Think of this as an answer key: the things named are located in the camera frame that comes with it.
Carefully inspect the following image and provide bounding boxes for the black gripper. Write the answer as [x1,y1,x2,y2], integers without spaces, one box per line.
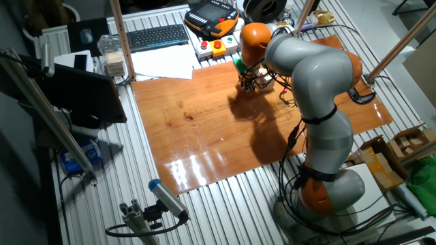
[238,67,260,93]

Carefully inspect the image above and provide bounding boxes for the stack of wooden jenga blocks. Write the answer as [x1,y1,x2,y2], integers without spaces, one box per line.
[255,67,276,94]

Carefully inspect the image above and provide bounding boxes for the green adapter plate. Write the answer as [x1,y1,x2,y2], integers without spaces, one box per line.
[233,57,255,75]

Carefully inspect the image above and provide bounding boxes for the grey box green button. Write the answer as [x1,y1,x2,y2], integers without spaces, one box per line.
[221,35,239,54]

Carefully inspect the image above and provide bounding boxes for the yellow box red button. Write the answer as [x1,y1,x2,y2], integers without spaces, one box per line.
[209,39,228,59]

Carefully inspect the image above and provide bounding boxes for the orange wooden board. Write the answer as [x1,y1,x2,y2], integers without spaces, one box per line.
[131,33,394,197]

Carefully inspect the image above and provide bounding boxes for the black orange teach pendant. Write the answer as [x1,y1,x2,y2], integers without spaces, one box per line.
[183,0,240,38]

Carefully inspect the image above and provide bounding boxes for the black round spool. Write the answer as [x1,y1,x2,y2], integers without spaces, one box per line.
[243,0,289,23]

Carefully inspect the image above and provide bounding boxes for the white printed paper sheet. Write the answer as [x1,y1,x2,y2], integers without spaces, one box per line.
[131,44,202,81]

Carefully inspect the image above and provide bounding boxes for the gold snack package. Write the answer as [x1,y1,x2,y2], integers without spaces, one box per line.
[309,10,337,28]

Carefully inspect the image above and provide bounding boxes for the black keyboard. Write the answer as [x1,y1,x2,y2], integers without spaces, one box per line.
[125,23,190,54]

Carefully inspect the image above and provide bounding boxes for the black c-clamp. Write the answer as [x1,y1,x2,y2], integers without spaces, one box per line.
[347,87,377,105]

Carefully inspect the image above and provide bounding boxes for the plastic bag of wooden blocks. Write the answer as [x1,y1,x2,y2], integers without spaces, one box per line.
[97,33,127,78]

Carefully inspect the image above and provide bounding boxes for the brown cardboard box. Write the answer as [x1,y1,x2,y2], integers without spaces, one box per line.
[350,134,409,191]

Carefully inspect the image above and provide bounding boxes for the black mouse pad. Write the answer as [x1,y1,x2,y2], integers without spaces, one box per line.
[66,17,110,57]

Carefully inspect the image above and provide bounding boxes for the black monitor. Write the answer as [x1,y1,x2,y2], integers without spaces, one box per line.
[37,63,127,124]

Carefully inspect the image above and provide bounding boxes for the black phone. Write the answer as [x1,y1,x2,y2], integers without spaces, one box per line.
[74,54,88,71]

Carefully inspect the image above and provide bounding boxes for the grey computer mouse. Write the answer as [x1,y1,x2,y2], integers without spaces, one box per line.
[80,28,95,45]

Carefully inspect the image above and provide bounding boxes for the open cardboard box with blocks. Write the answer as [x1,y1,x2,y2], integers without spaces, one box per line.
[388,124,436,166]

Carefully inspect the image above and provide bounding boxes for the brown cardboard panel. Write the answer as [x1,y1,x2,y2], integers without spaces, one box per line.
[403,37,436,110]

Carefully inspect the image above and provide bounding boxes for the blue package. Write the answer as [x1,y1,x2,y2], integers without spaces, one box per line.
[60,139,103,175]

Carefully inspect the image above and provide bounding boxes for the white box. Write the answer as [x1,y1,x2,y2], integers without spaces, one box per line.
[54,50,95,74]

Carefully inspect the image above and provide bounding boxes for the white paper roll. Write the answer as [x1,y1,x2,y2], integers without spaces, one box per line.
[394,185,429,218]

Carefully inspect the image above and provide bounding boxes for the long diagonal aluminium strut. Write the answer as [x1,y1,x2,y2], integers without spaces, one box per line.
[0,47,98,186]

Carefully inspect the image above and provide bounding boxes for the silver cylinder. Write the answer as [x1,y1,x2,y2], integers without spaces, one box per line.
[40,42,55,78]

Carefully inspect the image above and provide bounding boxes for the green cloth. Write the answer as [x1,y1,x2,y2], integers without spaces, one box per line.
[407,165,436,217]

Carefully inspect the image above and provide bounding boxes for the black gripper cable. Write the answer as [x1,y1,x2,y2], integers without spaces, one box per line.
[265,64,297,108]

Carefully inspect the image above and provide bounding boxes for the black usb cable connector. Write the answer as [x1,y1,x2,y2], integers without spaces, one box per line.
[286,122,301,150]

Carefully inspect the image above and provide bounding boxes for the metal frame pole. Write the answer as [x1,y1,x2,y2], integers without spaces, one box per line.
[294,0,316,35]
[109,0,137,81]
[366,3,436,86]

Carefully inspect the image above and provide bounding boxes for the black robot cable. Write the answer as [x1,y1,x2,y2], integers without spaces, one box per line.
[277,112,409,239]

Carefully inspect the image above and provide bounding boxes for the silver exterior camera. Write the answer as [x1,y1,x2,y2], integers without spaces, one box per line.
[148,178,190,222]

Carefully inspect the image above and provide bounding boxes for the aluminium camera mount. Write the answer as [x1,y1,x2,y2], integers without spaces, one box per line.
[119,199,161,245]

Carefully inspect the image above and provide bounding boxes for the black camera cable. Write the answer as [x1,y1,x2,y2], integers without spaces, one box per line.
[104,210,189,238]

